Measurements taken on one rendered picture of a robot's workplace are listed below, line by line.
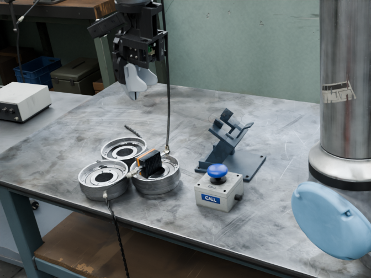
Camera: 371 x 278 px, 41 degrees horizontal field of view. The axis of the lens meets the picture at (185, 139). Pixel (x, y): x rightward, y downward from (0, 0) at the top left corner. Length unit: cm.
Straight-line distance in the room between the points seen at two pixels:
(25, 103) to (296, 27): 140
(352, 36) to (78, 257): 96
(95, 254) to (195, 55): 178
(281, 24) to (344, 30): 204
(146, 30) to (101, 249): 62
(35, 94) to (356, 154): 136
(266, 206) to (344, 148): 38
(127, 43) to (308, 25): 168
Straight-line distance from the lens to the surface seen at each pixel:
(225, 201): 94
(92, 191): 103
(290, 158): 111
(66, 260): 133
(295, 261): 86
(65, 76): 298
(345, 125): 60
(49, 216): 211
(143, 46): 94
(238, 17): 268
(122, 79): 101
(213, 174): 94
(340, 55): 57
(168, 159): 109
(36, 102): 181
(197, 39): 284
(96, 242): 135
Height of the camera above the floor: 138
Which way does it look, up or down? 28 degrees down
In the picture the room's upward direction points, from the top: 7 degrees counter-clockwise
